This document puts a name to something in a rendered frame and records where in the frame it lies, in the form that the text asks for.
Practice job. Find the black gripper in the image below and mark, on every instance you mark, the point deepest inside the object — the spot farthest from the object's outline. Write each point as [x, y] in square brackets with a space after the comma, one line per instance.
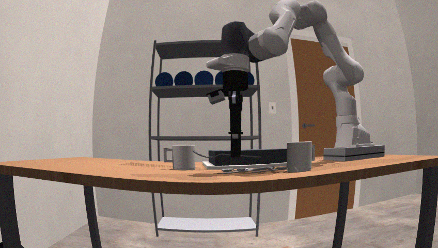
[235, 81]

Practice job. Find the grey mug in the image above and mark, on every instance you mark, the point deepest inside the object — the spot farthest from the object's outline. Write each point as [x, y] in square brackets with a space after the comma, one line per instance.
[299, 156]
[183, 157]

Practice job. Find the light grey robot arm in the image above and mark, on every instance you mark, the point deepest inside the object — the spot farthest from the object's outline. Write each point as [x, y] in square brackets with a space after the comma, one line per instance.
[273, 41]

